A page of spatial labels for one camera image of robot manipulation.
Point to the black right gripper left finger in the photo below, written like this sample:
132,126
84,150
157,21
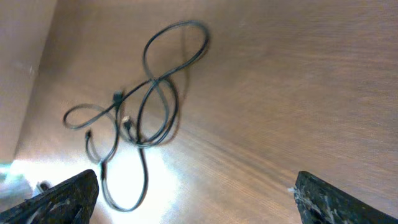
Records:
71,201

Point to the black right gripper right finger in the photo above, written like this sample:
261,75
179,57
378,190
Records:
320,202

